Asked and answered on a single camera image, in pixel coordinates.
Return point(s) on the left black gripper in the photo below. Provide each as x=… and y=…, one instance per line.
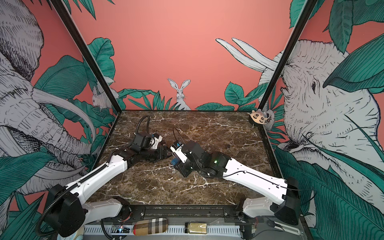
x=161, y=156

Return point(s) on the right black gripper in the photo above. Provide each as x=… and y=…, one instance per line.
x=182, y=169

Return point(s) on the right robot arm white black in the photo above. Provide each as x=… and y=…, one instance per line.
x=280, y=197

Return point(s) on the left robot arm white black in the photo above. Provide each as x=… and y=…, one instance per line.
x=66, y=212

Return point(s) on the gold rectangular box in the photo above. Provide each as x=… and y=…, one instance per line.
x=196, y=228

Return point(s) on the plaid cylindrical case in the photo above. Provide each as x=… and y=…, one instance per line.
x=150, y=227

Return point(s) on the small circuit board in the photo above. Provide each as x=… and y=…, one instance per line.
x=120, y=229

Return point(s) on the cartoon face sticker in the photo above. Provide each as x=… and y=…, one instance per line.
x=258, y=117

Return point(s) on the white round clock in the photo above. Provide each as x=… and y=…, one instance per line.
x=78, y=235

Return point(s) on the white black tool at right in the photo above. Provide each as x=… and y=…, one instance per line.
x=284, y=228

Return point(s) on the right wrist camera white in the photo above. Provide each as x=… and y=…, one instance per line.
x=176, y=149

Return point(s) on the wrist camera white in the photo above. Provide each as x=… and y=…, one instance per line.
x=155, y=141
x=176, y=149

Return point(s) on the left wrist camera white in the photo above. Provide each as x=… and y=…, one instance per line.
x=155, y=141

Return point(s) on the black front rail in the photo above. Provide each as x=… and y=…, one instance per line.
x=231, y=213

